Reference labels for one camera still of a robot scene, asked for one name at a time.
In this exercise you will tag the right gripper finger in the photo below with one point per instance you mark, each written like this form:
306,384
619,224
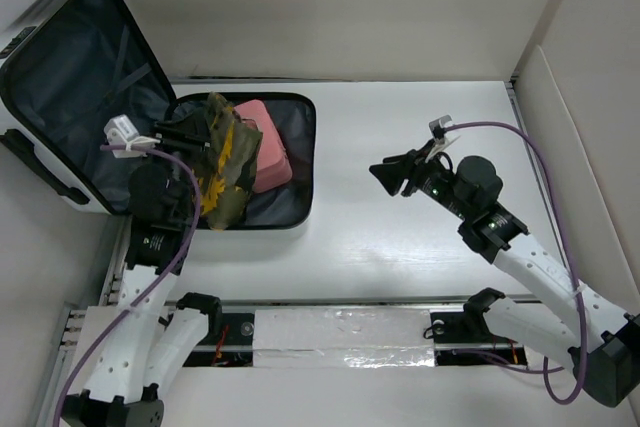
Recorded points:
392,183
395,166

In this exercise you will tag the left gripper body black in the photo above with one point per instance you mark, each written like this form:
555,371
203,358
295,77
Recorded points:
188,198

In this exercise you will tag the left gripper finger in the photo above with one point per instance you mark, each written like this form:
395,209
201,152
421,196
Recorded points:
183,127
184,144

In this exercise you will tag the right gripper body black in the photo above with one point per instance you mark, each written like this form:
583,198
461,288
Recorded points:
436,182

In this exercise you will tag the camouflage orange fabric bag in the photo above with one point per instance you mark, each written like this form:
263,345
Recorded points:
227,172

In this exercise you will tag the pink zippered pouch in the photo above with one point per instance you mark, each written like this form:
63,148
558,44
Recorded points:
273,166

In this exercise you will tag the white black hard-shell suitcase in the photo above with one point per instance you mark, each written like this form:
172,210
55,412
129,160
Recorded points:
69,66

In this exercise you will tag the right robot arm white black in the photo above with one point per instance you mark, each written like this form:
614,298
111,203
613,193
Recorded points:
594,339

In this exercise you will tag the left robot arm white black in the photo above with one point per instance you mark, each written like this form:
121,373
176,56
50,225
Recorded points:
124,375

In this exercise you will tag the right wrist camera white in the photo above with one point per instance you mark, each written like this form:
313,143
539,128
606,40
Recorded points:
441,140

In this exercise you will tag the silver taped mounting rail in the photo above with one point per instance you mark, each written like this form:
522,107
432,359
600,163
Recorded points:
351,336

